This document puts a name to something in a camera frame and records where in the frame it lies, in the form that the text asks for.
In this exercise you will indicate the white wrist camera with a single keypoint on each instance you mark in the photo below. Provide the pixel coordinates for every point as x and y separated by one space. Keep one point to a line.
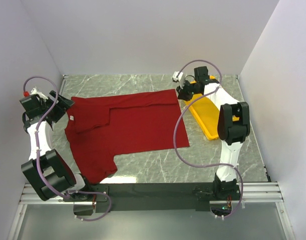
178 77
33 91

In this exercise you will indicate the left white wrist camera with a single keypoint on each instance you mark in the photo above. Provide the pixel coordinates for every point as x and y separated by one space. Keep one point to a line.
33 91

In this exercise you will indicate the yellow plastic tray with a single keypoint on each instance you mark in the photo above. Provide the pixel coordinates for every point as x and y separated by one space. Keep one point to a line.
205 107

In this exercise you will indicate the black base crossbar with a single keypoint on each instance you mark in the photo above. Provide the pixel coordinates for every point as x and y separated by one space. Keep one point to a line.
166 196

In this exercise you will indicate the red t shirt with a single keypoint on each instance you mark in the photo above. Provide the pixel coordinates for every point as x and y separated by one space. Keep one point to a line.
101 128

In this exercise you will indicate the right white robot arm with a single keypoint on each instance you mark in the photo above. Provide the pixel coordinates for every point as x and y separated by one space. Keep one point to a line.
233 128

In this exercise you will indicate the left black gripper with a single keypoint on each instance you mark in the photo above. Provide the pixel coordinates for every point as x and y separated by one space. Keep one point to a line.
61 106

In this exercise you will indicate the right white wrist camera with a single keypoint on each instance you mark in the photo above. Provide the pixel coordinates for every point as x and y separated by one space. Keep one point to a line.
178 77

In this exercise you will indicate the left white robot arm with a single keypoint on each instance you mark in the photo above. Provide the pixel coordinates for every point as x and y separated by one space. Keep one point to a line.
41 112

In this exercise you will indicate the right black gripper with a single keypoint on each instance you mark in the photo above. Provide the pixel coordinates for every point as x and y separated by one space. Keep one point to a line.
182 94

